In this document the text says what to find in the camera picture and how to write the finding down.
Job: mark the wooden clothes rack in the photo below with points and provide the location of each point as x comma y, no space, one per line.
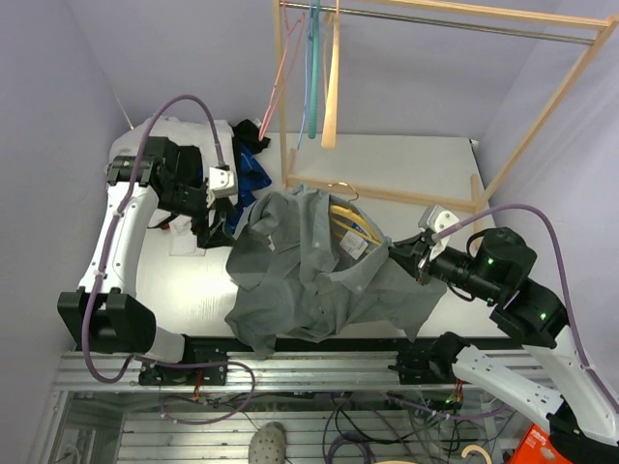
603,28

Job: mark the light blue hanger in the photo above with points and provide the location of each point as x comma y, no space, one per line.
304,125

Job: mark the teal hanger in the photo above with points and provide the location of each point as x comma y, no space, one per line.
314,52

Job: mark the orange plastic case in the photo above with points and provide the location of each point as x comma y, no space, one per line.
536,448

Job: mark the natural wooden hanger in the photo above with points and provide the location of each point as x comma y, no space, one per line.
329,134

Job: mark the grey shirt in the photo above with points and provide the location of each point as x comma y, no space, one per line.
300,275

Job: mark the pink wire hanger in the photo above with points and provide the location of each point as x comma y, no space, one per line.
288,34

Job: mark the aluminium rail frame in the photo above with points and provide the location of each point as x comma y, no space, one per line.
347,405

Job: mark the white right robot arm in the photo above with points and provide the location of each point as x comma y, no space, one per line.
581,422

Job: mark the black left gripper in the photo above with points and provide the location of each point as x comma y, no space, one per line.
201,225

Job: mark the white shirt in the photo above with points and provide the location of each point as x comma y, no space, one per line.
182,134

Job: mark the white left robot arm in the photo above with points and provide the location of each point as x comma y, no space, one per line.
103,313

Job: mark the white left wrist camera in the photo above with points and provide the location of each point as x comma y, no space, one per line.
221,184

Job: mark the yellow hanger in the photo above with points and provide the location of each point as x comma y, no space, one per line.
350,220

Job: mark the blue plaid shirt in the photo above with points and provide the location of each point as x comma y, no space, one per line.
251,177

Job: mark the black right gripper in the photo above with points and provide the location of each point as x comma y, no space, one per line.
417,263

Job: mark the black garment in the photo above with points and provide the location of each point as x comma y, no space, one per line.
246,136

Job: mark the grey perforated shoe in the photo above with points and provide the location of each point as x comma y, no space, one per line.
268,445

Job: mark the beige curved hanger piece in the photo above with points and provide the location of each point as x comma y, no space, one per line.
476,451

